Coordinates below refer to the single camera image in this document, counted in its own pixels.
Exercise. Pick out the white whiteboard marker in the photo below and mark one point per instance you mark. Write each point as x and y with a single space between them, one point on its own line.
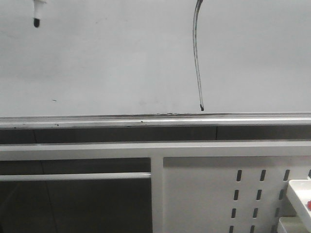
38 11

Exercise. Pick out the large whiteboard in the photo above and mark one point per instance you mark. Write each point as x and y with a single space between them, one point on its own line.
156 62

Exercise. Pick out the white perforated metal panel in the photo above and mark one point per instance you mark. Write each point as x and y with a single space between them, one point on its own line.
229 194

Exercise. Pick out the white plastic tray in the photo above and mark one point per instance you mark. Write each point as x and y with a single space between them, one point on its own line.
299 193

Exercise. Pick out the white lower tray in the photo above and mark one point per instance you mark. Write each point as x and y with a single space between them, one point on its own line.
291 225

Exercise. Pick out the white metal stand frame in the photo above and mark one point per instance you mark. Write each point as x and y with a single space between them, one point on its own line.
103 188

